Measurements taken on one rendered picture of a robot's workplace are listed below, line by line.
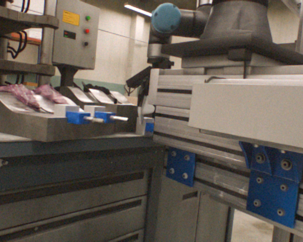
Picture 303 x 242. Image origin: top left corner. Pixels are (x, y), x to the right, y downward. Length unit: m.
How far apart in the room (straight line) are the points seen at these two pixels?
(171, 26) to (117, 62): 8.47
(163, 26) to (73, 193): 0.53
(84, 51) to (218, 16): 1.35
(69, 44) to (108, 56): 7.27
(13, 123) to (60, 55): 1.08
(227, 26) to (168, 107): 0.22
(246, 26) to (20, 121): 0.53
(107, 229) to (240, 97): 0.72
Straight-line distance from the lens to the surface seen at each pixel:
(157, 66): 0.93
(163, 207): 1.17
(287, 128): 0.35
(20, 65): 1.60
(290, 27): 8.05
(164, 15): 0.80
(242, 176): 0.59
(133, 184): 1.01
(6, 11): 1.63
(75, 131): 0.73
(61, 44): 1.79
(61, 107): 0.71
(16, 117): 0.74
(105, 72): 8.98
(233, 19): 0.59
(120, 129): 0.92
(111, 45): 9.15
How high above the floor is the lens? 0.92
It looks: 3 degrees down
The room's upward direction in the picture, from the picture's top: 6 degrees clockwise
